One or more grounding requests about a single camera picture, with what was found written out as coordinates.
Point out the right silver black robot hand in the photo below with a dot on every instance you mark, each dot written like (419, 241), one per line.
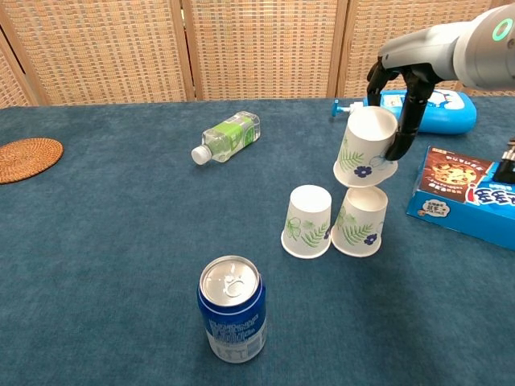
(422, 54)

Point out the white floral paper cup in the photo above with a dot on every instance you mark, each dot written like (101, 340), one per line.
(362, 144)
(306, 225)
(362, 225)

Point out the blue pump lotion bottle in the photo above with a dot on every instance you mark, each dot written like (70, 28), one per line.
(450, 116)

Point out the blue chocolate cookie box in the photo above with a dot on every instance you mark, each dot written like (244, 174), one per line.
(450, 193)

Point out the clear bottle green label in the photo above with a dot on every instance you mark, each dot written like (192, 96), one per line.
(231, 134)

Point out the woven bamboo folding screen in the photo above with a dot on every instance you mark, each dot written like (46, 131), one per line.
(161, 48)

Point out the blue aluminium drink can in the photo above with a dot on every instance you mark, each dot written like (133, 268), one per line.
(233, 321)

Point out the round woven rattan coaster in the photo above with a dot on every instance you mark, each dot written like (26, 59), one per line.
(26, 158)

